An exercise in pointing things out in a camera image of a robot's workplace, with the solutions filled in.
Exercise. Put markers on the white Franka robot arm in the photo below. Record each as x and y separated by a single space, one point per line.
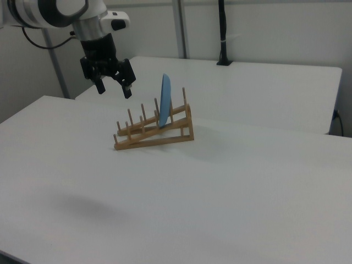
41 12

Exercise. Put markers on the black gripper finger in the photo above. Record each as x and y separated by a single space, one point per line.
127 82
99 85

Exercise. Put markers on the white zip tie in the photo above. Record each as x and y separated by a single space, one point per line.
228 38

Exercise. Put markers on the thin aluminium frame post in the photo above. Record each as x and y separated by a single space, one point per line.
56 66

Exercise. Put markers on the wooden plate rack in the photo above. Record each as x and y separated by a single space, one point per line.
154 138

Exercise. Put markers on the blue plate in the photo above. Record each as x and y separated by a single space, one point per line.
165 101

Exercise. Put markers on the black pole with clamp base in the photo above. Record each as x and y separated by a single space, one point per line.
223 33

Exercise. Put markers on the wide aluminium frame post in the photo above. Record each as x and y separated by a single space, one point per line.
181 30

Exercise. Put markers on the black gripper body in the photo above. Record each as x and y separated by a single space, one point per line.
99 48

